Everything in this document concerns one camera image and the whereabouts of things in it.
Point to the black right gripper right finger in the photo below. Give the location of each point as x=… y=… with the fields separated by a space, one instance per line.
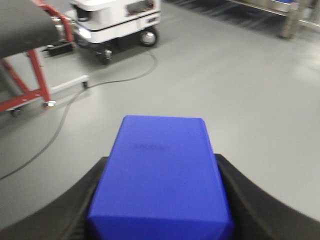
x=257 y=215

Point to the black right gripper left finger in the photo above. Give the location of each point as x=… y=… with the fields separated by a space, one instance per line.
x=65 y=217

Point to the red conveyor frame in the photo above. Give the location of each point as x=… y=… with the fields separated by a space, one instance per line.
x=26 y=25

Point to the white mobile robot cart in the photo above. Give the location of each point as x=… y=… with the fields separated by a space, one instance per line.
x=96 y=24

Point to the stainless steel shelf rack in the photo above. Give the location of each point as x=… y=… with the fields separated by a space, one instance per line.
x=297 y=13

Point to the blue plastic block part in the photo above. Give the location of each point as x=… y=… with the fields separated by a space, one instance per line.
x=161 y=182

